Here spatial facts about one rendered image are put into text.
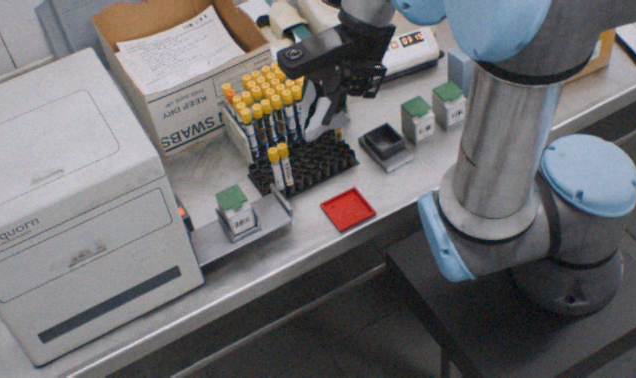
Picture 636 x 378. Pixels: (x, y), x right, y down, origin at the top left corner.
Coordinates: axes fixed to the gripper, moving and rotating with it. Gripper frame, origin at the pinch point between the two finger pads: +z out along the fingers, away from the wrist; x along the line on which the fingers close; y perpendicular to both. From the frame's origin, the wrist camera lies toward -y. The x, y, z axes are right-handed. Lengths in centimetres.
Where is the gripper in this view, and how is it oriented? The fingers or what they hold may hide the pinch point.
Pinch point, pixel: (305, 133)
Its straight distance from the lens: 128.5
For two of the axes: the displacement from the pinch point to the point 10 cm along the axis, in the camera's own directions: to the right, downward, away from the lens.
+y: 8.0, -0.5, 6.0
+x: -5.0, -6.1, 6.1
